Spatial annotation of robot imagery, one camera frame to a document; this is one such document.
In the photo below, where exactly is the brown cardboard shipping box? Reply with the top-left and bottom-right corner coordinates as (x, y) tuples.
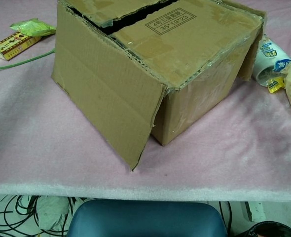
(51, 0), (267, 171)

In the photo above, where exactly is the white plastic bag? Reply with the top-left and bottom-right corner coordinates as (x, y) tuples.
(36, 196), (72, 230)

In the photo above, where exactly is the white table leg bracket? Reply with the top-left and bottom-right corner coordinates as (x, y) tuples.
(244, 201), (267, 222)

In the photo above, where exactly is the black floor cable bundle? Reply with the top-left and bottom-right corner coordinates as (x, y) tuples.
(0, 195), (73, 237)

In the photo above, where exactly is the green snack packet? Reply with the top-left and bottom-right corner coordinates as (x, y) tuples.
(9, 17), (57, 38)

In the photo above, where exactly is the yellow brown small carton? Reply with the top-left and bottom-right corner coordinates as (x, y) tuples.
(0, 31), (41, 61)

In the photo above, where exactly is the pink fleece table cloth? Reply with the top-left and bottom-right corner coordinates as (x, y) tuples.
(0, 0), (291, 202)

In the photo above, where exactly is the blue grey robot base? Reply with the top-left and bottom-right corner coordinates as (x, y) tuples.
(67, 199), (229, 237)

